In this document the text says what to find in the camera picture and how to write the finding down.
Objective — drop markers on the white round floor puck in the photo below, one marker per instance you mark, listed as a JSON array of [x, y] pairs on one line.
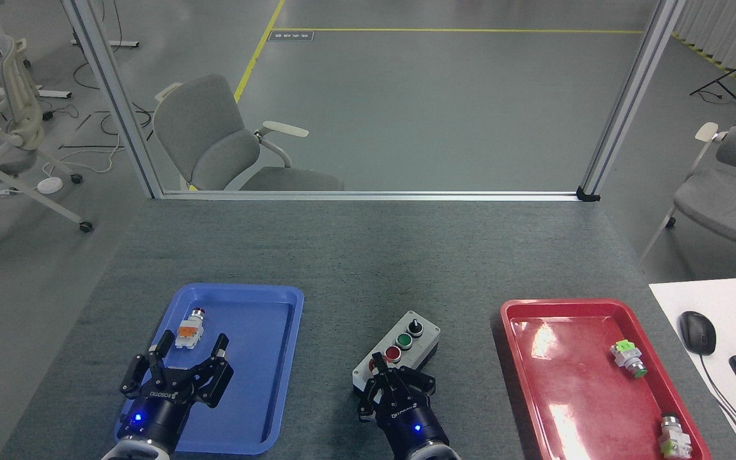
[[50, 185]]

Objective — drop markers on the grey upholstered armchair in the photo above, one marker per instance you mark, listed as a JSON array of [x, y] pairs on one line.
[[732, 198]]

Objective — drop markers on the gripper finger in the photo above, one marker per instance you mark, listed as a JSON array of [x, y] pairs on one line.
[[214, 380], [416, 384], [379, 390], [144, 374]]

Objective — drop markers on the grey chair with white armrests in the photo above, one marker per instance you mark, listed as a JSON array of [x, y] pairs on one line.
[[214, 147]]

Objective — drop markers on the dark floor sign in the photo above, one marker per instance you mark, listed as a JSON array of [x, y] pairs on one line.
[[291, 36]]

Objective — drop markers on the silver aluminium rail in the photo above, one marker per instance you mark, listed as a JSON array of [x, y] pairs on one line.
[[368, 195]]

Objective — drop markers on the white mesh office chair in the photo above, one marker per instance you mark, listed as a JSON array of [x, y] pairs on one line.
[[16, 121]]

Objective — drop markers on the red plastic tray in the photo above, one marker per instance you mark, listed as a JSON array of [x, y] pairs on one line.
[[572, 383]]

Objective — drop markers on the silver aluminium post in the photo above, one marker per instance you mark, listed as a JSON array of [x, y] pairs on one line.
[[633, 96], [112, 96]]

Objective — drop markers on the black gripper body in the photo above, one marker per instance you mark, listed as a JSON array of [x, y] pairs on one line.
[[413, 425], [157, 415]]

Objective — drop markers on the white table foot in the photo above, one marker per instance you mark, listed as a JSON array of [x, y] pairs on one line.
[[112, 43], [42, 93]]

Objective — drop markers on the black corner bracket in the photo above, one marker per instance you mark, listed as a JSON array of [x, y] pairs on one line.
[[588, 193]]

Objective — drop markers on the red push button switch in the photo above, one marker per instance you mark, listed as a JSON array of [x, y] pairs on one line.
[[189, 331]]

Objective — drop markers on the white desk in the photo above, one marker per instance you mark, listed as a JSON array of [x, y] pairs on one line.
[[732, 300]]

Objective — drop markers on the blue plastic tray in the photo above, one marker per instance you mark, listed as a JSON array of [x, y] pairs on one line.
[[259, 396]]

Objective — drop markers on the black computer mouse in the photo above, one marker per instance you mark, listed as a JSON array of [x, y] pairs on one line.
[[698, 332]]

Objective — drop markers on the grey control box with buttons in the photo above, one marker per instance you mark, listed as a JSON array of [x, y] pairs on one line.
[[422, 348]]

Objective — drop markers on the green push button switch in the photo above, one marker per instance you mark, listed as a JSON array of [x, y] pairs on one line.
[[627, 356], [673, 437]]

